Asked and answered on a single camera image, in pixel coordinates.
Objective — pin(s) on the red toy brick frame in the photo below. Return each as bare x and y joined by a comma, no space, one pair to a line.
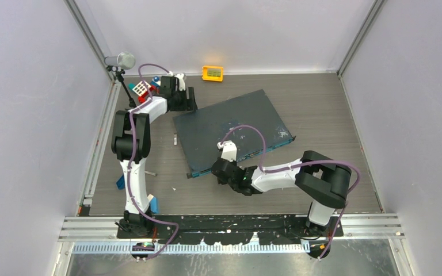
143,98

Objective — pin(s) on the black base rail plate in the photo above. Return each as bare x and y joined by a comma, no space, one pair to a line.
270,229

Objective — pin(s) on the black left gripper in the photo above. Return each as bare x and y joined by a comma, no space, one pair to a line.
189,105

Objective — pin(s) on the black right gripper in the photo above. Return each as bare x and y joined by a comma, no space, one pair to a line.
220,180

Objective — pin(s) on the blue white toy brick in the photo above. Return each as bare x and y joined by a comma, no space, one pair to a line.
156,81

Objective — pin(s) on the blue toy block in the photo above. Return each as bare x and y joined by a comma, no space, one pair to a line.
120,183

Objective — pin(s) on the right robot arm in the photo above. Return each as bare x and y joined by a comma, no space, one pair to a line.
326,181

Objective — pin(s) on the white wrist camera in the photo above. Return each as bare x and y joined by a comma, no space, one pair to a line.
180,82
228,150

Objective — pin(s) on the silver SFP module front left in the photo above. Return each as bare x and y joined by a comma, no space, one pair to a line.
150,173

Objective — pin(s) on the white window toy brick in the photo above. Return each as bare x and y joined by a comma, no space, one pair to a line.
141,88

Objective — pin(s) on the blue white wedge block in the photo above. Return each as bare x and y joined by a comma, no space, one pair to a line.
153,204

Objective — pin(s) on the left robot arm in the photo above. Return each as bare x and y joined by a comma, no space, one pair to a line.
131,143

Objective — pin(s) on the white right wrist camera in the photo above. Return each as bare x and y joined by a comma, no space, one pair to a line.
228,150

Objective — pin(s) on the dark grey network switch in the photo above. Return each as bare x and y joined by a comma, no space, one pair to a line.
250,121

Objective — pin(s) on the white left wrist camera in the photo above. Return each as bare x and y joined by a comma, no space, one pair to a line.
180,82

